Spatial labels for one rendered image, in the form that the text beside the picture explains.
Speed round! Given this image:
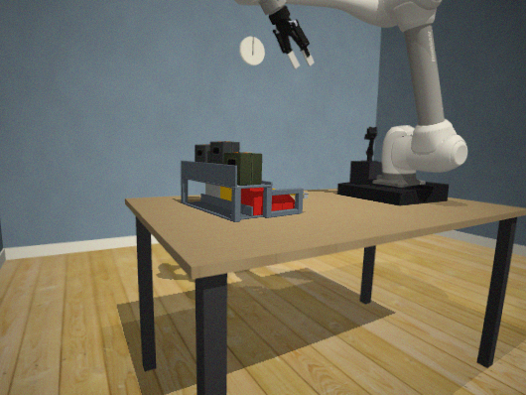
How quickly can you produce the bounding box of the yellow open bin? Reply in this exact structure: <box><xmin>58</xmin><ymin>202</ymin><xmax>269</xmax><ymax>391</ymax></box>
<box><xmin>220</xmin><ymin>187</ymin><xmax>231</xmax><ymax>200</ymax></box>

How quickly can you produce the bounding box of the red open bin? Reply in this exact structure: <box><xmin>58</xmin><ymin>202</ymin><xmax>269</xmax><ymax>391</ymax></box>
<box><xmin>241</xmin><ymin>188</ymin><xmax>295</xmax><ymax>215</ymax></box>

